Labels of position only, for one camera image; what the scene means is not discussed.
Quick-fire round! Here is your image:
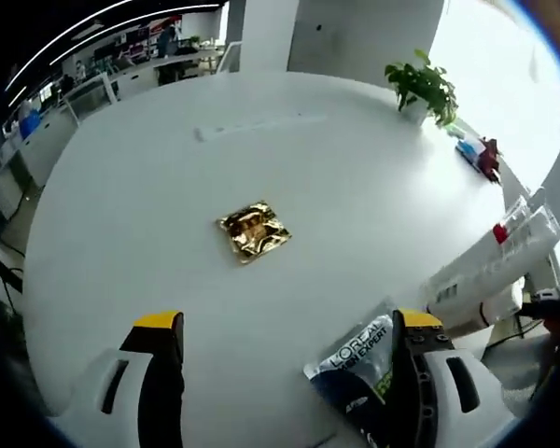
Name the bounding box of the white low cabinet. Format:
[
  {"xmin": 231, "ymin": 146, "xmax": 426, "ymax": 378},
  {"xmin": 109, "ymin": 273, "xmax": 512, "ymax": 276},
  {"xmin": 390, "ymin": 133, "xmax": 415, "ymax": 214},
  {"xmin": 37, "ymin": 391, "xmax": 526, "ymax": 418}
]
[{"xmin": 11, "ymin": 72, "xmax": 122, "ymax": 188}]

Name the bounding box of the white frame office chair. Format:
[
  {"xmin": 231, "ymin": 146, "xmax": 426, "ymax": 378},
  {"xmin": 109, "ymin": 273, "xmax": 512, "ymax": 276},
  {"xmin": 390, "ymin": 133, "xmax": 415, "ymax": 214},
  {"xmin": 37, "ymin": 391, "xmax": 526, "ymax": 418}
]
[{"xmin": 214, "ymin": 40, "xmax": 242, "ymax": 74}]

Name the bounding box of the tall white skincare tube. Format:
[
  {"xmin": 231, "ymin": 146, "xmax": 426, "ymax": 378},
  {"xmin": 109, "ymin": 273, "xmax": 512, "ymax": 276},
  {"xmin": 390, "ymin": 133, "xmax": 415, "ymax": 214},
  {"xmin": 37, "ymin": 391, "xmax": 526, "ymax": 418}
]
[{"xmin": 422, "ymin": 207, "xmax": 560, "ymax": 338}]

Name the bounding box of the white mesh office chair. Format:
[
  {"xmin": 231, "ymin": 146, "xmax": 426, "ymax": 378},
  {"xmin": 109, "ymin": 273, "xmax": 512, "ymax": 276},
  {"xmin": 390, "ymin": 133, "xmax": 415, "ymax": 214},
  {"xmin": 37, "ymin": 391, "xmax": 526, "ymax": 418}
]
[{"xmin": 63, "ymin": 72, "xmax": 121, "ymax": 127}]

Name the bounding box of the white skincare bottle red collar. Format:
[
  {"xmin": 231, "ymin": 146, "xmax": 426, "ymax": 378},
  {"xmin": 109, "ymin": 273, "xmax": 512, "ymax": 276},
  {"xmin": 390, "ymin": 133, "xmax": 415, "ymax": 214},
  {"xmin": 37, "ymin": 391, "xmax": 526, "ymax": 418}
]
[{"xmin": 466, "ymin": 186, "xmax": 550, "ymax": 262}]

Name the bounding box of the gold foil skincare sachet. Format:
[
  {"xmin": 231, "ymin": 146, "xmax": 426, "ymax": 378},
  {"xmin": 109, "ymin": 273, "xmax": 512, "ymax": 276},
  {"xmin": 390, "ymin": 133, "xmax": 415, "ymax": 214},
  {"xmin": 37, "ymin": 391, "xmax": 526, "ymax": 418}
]
[{"xmin": 215, "ymin": 200, "xmax": 294, "ymax": 266}]

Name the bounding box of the white office desk row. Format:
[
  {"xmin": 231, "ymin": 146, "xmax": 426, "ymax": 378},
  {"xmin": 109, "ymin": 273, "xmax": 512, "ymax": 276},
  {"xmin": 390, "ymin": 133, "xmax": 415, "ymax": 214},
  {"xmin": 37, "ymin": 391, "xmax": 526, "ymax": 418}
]
[{"xmin": 151, "ymin": 46, "xmax": 228, "ymax": 88}]

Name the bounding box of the small white skincare bottle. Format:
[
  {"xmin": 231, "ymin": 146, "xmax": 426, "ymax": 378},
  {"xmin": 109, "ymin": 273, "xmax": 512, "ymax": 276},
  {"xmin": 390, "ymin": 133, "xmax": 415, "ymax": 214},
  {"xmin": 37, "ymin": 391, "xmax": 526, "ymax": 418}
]
[{"xmin": 476, "ymin": 282, "xmax": 525, "ymax": 329}]

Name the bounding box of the blue packet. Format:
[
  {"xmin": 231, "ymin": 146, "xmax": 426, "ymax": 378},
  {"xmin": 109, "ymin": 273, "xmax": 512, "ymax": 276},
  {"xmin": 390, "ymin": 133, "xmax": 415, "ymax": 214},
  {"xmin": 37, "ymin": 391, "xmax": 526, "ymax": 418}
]
[{"xmin": 454, "ymin": 133, "xmax": 487, "ymax": 165}]

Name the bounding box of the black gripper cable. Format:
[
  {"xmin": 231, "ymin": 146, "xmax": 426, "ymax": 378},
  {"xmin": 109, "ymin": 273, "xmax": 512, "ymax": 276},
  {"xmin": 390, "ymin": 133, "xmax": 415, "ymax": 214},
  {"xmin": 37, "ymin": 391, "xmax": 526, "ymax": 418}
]
[{"xmin": 486, "ymin": 315, "xmax": 531, "ymax": 350}]

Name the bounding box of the blue storage box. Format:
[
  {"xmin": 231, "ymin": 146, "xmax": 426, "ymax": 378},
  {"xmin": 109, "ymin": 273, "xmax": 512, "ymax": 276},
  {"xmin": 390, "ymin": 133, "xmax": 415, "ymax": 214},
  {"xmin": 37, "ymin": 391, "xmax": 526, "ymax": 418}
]
[{"xmin": 17, "ymin": 111, "xmax": 44, "ymax": 140}]

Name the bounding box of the dark red bag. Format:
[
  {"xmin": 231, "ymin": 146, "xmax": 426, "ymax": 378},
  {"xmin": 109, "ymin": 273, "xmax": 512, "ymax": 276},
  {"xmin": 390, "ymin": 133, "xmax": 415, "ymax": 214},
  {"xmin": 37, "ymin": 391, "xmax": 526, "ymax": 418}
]
[{"xmin": 476, "ymin": 137, "xmax": 503, "ymax": 186}]

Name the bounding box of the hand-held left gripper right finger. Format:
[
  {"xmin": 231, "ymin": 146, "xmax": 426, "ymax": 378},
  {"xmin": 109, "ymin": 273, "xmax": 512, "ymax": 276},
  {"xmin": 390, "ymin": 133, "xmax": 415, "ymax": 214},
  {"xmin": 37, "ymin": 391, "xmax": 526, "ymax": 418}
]
[{"xmin": 385, "ymin": 307, "xmax": 505, "ymax": 448}]

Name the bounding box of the potted green plant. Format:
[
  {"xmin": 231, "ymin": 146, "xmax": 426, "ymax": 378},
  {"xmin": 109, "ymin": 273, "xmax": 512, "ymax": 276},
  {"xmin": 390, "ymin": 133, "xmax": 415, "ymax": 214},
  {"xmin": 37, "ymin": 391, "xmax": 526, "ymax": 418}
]
[{"xmin": 385, "ymin": 49, "xmax": 459, "ymax": 127}]

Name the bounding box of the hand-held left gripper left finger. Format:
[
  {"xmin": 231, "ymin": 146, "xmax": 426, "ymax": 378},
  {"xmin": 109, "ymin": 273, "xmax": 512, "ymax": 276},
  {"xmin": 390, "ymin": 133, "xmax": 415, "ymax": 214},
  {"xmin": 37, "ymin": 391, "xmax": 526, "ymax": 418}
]
[{"xmin": 55, "ymin": 309, "xmax": 187, "ymax": 448}]

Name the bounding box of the black green skincare sachet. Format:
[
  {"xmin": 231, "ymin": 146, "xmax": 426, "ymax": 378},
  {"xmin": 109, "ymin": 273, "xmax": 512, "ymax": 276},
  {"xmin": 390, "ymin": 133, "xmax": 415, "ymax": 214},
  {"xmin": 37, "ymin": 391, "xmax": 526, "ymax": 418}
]
[{"xmin": 302, "ymin": 298, "xmax": 402, "ymax": 438}]

